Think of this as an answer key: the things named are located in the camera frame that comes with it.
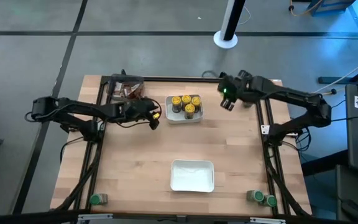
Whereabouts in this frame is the silver aluminium bracket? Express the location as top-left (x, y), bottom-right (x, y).
top-left (249, 217), bottom-right (287, 224)
top-left (77, 213), bottom-right (114, 224)

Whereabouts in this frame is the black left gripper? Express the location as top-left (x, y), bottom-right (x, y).
top-left (126, 98), bottom-right (162, 131)

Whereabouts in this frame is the dark grey cabinet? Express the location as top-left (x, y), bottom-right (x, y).
top-left (336, 164), bottom-right (358, 224)

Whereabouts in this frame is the brown white-label spice pouch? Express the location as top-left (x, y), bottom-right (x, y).
top-left (113, 82), bottom-right (124, 98)

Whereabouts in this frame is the black white pole with base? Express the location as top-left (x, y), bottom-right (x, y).
top-left (213, 0), bottom-right (248, 50)

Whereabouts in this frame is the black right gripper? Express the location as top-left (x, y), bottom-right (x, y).
top-left (218, 70), bottom-right (254, 112)

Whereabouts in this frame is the blue black cable bundle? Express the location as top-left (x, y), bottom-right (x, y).
top-left (293, 127), bottom-right (313, 153)

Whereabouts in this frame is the black aluminium table frame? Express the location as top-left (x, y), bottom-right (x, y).
top-left (50, 74), bottom-right (313, 224)

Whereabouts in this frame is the black base cable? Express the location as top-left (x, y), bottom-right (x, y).
top-left (60, 136), bottom-right (88, 162)

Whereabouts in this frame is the white plastic handled bin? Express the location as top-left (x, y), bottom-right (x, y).
top-left (170, 159), bottom-right (215, 194)
top-left (165, 94), bottom-right (204, 124)

